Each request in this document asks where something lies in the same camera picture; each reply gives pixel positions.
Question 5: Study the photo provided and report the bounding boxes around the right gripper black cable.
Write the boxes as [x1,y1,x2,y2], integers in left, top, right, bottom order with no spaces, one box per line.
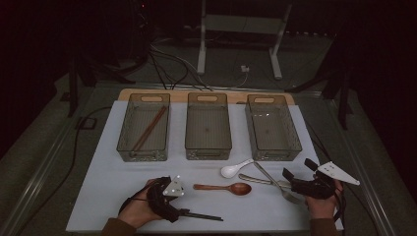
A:
[333,183,348,236]

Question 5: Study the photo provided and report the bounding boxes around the person's right hand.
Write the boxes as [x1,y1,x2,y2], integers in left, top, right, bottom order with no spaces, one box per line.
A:
[304,181,344,220]

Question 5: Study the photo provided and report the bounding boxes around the metal table knife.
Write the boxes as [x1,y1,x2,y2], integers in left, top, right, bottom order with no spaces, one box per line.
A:
[238,173,294,190]

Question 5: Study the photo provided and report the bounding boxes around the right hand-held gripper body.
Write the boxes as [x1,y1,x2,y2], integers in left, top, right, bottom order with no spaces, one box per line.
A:
[290,160,361,201]

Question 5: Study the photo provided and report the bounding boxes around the white ceramic spoon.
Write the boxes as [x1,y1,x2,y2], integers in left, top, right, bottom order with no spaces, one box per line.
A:
[220,157,256,180]

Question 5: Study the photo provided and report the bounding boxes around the smoky transparent plastic bin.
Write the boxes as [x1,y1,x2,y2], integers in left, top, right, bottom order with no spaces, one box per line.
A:
[184,91,233,161]
[244,93,303,162]
[116,92,171,162]

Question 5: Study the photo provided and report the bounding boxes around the white metal stand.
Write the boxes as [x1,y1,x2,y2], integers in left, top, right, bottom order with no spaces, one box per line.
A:
[196,0,294,81]

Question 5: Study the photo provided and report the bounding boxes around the metal fork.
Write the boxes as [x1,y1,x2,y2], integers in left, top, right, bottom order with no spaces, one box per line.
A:
[253,160,302,206]

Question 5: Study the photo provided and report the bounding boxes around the bundle of floor cables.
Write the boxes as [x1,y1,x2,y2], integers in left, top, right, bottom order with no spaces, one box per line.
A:
[148,42,214,92]

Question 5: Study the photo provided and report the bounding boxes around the long black floor cable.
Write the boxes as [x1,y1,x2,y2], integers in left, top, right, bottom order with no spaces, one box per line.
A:
[18,105,113,230]

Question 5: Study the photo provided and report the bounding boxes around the dark square floor plate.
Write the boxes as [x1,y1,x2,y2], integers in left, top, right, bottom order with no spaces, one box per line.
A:
[76,116,98,131]

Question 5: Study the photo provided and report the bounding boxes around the black tripod stand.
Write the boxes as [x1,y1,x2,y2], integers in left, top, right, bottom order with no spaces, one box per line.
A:
[284,62,357,131]

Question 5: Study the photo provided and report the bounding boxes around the thin white cable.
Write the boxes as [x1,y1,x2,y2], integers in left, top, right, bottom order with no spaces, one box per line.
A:
[225,70,250,90]

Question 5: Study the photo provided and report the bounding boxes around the person's left hand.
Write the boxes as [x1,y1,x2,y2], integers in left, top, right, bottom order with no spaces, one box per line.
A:
[117,178,165,229]

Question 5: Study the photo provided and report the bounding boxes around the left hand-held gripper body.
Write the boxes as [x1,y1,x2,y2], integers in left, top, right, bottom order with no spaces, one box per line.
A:
[146,175,185,224]

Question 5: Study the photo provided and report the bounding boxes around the brown wooden spoon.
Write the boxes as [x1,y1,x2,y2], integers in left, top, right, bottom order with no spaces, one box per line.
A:
[192,182,253,197]

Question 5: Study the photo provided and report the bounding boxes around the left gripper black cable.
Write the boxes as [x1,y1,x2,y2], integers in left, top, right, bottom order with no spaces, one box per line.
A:
[118,183,155,214]

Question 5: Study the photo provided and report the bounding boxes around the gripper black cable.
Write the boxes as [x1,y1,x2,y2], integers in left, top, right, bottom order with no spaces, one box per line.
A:
[333,183,348,236]
[118,183,155,214]

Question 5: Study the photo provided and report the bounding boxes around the aluminium floor rail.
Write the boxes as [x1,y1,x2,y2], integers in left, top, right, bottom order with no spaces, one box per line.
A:
[0,94,109,236]
[328,97,397,236]

